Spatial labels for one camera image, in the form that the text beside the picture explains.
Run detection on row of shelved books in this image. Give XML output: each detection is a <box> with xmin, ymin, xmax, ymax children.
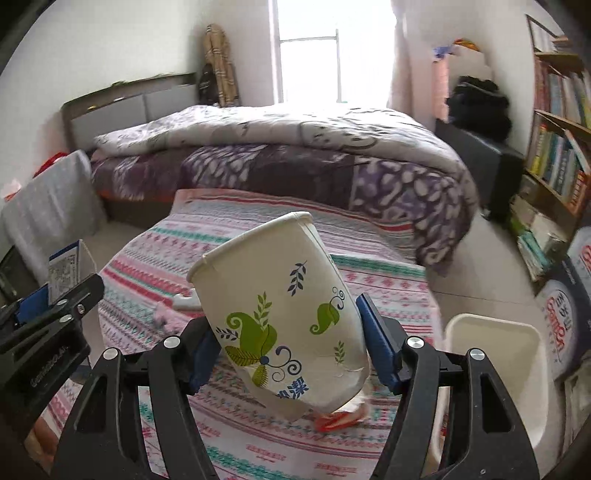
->
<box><xmin>526</xmin><ymin>39</ymin><xmax>591</xmax><ymax>215</ymax></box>

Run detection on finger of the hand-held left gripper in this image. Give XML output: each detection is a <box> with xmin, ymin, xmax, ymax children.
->
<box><xmin>0</xmin><ymin>274</ymin><xmax>105</xmax><ymax>354</ymax></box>

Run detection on pale curtain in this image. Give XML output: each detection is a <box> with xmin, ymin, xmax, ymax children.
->
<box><xmin>387</xmin><ymin>0</ymin><xmax>440</xmax><ymax>121</ymax></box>

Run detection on wooden bookshelf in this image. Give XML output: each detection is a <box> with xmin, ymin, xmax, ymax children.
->
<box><xmin>508</xmin><ymin>14</ymin><xmax>591</xmax><ymax>234</ymax></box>

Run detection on grey checked cloth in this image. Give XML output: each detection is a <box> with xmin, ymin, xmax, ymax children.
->
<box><xmin>0</xmin><ymin>150</ymin><xmax>110</xmax><ymax>278</ymax></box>

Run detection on red wrapper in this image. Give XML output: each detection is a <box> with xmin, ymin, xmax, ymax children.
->
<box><xmin>316</xmin><ymin>405</ymin><xmax>371</xmax><ymax>433</ymax></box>

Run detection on stack of books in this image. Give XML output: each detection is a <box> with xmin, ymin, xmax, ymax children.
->
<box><xmin>508</xmin><ymin>194</ymin><xmax>570</xmax><ymax>283</ymax></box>

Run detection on small white scrap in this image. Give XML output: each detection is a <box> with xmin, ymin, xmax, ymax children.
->
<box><xmin>172</xmin><ymin>292</ymin><xmax>202</xmax><ymax>311</ymax></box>

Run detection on striped patterned tablecloth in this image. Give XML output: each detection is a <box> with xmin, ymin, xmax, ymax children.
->
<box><xmin>28</xmin><ymin>188</ymin><xmax>445</xmax><ymax>480</ymax></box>

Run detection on pink box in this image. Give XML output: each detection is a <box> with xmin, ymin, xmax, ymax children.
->
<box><xmin>431</xmin><ymin>58</ymin><xmax>451</xmax><ymax>121</ymax></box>

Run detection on black cabinet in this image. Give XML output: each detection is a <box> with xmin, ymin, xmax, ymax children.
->
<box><xmin>435</xmin><ymin>117</ymin><xmax>526</xmax><ymax>223</ymax></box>

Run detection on plaid coat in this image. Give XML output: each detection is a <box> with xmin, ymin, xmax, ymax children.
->
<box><xmin>203</xmin><ymin>24</ymin><xmax>241</xmax><ymax>108</ymax></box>

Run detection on red cloth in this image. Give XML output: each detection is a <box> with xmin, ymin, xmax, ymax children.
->
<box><xmin>33</xmin><ymin>152</ymin><xmax>66</xmax><ymax>179</ymax></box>

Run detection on black hanging bag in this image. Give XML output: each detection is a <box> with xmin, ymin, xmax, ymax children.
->
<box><xmin>198</xmin><ymin>64</ymin><xmax>219</xmax><ymax>105</ymax></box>

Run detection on black clothing pile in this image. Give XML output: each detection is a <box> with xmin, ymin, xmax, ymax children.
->
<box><xmin>447</xmin><ymin>76</ymin><xmax>514</xmax><ymax>140</ymax></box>

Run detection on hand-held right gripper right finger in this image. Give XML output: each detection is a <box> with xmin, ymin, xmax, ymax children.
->
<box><xmin>357</xmin><ymin>294</ymin><xmax>541</xmax><ymax>480</ymax></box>

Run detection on window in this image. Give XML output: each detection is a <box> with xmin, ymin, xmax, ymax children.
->
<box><xmin>271</xmin><ymin>0</ymin><xmax>398</xmax><ymax>105</ymax></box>

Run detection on blue white printed carton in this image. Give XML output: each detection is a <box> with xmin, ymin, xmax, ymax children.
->
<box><xmin>534</xmin><ymin>226</ymin><xmax>591</xmax><ymax>380</ymax></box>

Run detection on bed with purple bedding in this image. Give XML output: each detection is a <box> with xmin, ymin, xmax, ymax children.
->
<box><xmin>89</xmin><ymin>142</ymin><xmax>477</xmax><ymax>278</ymax></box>

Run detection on white grey printed quilt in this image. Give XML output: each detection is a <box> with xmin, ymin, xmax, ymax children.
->
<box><xmin>93</xmin><ymin>104</ymin><xmax>481</xmax><ymax>217</ymax></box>

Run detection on white plastic bin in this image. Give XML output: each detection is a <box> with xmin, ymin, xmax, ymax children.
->
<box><xmin>434</xmin><ymin>313</ymin><xmax>551</xmax><ymax>467</ymax></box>

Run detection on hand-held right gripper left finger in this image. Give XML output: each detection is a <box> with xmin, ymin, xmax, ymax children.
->
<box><xmin>55</xmin><ymin>318</ymin><xmax>221</xmax><ymax>480</ymax></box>

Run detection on grey bed headboard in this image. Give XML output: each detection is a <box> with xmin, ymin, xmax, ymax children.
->
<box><xmin>61</xmin><ymin>71</ymin><xmax>200</xmax><ymax>154</ymax></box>

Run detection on small blue white carton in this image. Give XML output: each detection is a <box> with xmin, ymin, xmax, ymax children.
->
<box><xmin>48</xmin><ymin>239</ymin><xmax>96</xmax><ymax>306</ymax></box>

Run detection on leaf print paper cup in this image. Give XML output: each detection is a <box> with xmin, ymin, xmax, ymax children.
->
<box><xmin>187</xmin><ymin>211</ymin><xmax>370</xmax><ymax>422</ymax></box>

